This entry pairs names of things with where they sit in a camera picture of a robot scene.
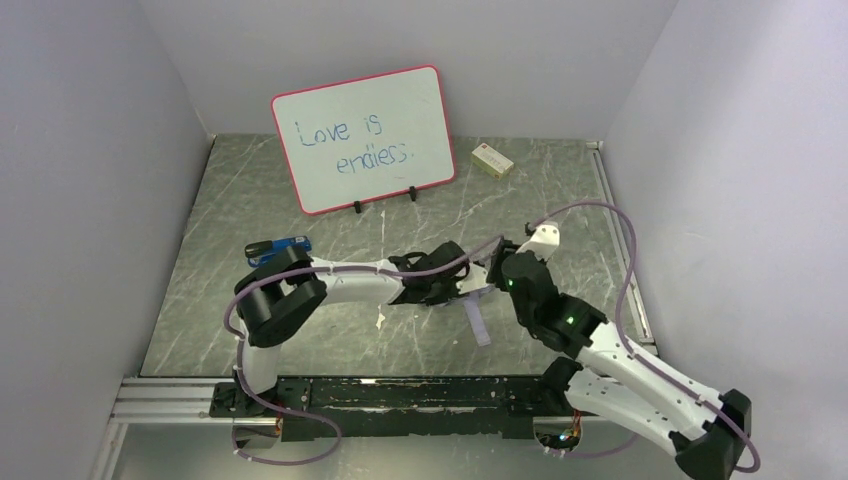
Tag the white and black folding umbrella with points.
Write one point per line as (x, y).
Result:
(477, 318)

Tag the small cream cardboard box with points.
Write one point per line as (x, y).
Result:
(491, 161)

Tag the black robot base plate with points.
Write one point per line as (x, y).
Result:
(308, 408)

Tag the red framed whiteboard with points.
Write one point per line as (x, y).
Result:
(365, 139)

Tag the aluminium frame rail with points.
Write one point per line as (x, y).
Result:
(246, 195)

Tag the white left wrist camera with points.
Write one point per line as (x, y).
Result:
(475, 280)

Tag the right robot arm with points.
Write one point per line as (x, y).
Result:
(601, 371)

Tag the blue and black stapler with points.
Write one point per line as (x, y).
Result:
(259, 253)

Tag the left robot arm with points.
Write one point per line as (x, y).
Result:
(277, 298)

